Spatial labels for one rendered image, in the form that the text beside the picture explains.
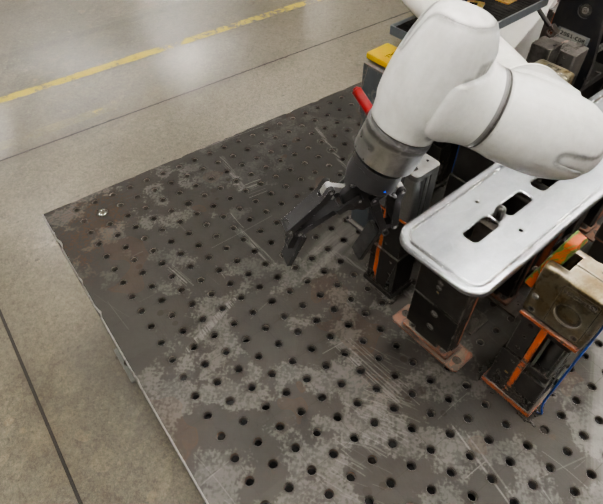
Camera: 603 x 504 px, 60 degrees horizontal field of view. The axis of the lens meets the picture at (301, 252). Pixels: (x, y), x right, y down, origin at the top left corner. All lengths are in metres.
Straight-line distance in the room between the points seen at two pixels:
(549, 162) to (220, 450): 0.73
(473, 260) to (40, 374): 1.60
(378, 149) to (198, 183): 0.88
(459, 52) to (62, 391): 1.73
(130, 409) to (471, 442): 1.19
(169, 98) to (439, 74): 2.66
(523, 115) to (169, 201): 1.01
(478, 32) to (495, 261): 0.43
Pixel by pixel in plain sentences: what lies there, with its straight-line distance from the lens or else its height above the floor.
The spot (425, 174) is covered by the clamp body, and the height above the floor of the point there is 1.06.
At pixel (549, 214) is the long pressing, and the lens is 1.04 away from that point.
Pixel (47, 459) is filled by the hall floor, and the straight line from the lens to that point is 1.93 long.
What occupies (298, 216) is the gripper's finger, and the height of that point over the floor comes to 1.14.
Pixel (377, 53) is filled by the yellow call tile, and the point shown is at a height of 1.16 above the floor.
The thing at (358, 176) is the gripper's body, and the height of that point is 1.20.
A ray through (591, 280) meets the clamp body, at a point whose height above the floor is 1.06.
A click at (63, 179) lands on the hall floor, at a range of 2.78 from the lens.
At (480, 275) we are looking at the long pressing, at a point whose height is 1.00.
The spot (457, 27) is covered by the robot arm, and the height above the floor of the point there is 1.41.
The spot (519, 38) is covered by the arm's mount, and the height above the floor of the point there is 0.91.
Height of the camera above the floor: 1.66
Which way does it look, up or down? 49 degrees down
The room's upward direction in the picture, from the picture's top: straight up
